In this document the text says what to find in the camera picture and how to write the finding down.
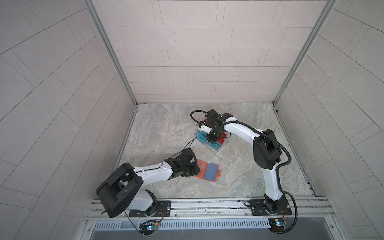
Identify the aluminium corner post left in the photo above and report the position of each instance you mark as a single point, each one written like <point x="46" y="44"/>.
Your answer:
<point x="89" y="5"/>

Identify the teal card left stack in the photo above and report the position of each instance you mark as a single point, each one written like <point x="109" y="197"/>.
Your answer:
<point x="201" y="137"/>

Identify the left circuit board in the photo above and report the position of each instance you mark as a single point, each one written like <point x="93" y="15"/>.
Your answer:
<point x="149" y="227"/>

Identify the teal card right stack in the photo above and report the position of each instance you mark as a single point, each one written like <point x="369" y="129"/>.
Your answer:
<point x="216" y="145"/>

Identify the vent grille strip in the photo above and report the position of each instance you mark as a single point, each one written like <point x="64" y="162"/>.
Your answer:
<point x="192" y="224"/>

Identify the aluminium corner post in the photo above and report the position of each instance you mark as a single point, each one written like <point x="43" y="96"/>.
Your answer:
<point x="324" y="15"/>
<point x="89" y="5"/>

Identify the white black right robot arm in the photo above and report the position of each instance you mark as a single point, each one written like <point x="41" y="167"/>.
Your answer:
<point x="266" y="153"/>

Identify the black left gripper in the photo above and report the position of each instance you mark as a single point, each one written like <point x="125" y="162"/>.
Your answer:
<point x="195" y="171"/>

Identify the teal card stack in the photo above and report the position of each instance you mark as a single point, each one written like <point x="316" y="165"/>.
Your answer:
<point x="216" y="145"/>
<point x="201" y="137"/>

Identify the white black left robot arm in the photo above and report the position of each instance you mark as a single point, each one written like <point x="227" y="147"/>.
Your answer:
<point x="125" y="189"/>

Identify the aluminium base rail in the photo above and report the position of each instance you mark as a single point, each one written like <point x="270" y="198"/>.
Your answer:
<point x="235" y="208"/>

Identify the right circuit board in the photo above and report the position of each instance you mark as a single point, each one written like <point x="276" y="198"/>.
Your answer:
<point x="277" y="225"/>

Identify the red card right stack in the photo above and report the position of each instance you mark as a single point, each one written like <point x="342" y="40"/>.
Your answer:
<point x="222" y="138"/>

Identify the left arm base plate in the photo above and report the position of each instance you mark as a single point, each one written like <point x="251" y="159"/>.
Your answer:
<point x="156" y="210"/>

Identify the circuit board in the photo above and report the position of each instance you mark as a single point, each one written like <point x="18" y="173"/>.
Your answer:
<point x="149" y="227"/>
<point x="277" y="225"/>

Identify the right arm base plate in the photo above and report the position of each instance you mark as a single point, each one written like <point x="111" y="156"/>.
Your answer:
<point x="269" y="208"/>

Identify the orange card holder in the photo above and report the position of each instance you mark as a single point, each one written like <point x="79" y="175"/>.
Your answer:
<point x="208" y="171"/>

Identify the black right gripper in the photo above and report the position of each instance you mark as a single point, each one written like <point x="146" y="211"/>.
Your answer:
<point x="210" y="138"/>

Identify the aluminium corner post right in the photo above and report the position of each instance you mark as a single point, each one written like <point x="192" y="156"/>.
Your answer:
<point x="324" y="15"/>

